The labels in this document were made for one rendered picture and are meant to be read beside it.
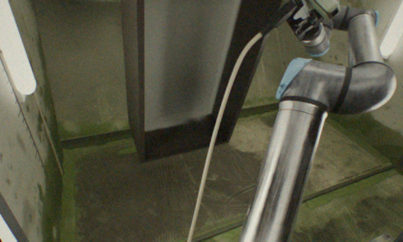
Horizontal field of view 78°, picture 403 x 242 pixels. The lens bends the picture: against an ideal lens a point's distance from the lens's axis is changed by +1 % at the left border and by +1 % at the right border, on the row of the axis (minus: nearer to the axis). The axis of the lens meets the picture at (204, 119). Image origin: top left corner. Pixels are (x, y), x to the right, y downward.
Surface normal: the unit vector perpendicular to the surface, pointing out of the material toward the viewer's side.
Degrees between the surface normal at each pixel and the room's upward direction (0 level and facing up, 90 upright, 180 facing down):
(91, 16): 57
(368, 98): 77
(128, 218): 0
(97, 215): 0
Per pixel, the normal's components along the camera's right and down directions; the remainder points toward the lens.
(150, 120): 0.17, -0.70
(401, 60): -0.91, 0.17
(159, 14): 0.39, 0.69
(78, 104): 0.38, 0.00
